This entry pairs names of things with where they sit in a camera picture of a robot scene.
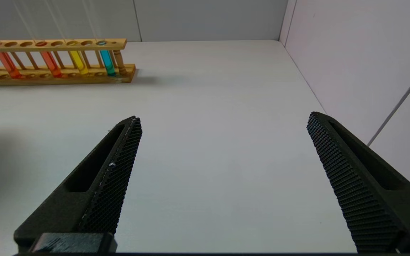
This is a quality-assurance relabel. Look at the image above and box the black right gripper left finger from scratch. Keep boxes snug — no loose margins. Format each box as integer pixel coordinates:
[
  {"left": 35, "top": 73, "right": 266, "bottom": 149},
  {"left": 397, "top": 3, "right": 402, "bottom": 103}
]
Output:
[{"left": 14, "top": 116, "right": 143, "bottom": 248}]

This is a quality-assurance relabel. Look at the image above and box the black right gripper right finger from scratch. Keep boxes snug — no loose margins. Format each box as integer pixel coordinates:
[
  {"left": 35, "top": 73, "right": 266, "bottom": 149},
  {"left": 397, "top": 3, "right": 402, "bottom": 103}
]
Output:
[{"left": 306, "top": 112, "right": 410, "bottom": 254}]

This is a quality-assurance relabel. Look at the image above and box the wooden test tube rack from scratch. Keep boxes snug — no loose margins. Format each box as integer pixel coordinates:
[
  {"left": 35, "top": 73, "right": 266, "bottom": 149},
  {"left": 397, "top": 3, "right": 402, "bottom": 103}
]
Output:
[{"left": 0, "top": 38, "right": 136, "bottom": 87}]

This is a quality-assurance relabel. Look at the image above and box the yellow pigment test tube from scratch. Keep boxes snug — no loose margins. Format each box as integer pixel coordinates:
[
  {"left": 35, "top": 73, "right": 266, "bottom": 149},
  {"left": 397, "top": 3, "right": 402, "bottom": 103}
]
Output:
[{"left": 43, "top": 0, "right": 89, "bottom": 76}]

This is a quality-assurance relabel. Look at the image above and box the orange pigment test tube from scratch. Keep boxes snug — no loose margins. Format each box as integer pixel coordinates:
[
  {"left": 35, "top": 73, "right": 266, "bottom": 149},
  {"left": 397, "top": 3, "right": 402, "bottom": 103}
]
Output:
[
  {"left": 11, "top": 0, "right": 63, "bottom": 79},
  {"left": 0, "top": 7, "right": 23, "bottom": 80}
]

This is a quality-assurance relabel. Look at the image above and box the blue pigment test tube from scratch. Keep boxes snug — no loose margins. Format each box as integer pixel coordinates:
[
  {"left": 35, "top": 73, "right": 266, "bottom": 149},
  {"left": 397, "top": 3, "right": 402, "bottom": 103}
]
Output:
[{"left": 80, "top": 0, "right": 117, "bottom": 77}]

